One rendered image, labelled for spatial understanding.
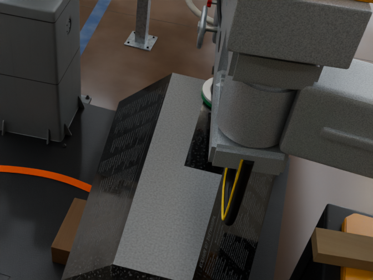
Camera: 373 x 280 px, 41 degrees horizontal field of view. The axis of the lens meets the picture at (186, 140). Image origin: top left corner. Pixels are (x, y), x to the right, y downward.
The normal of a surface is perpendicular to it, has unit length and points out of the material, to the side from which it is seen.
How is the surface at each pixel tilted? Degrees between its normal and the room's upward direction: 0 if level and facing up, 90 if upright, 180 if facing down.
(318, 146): 90
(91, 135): 0
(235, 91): 90
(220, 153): 90
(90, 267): 45
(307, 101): 90
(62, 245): 0
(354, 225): 0
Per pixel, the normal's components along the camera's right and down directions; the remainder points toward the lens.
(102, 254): -0.60, -0.65
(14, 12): -0.15, 0.66
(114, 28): 0.13, -0.72
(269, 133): 0.26, 0.69
